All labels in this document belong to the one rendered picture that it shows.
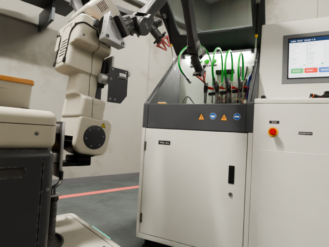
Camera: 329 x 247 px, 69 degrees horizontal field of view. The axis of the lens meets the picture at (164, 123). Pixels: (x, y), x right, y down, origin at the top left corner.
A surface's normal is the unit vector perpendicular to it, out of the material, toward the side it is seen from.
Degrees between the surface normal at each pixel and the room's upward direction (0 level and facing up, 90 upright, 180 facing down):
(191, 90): 90
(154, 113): 90
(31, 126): 90
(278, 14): 90
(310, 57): 76
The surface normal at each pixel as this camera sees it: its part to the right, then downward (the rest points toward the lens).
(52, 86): 0.68, 0.01
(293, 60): -0.40, -0.29
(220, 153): -0.42, -0.06
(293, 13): -0.73, -0.07
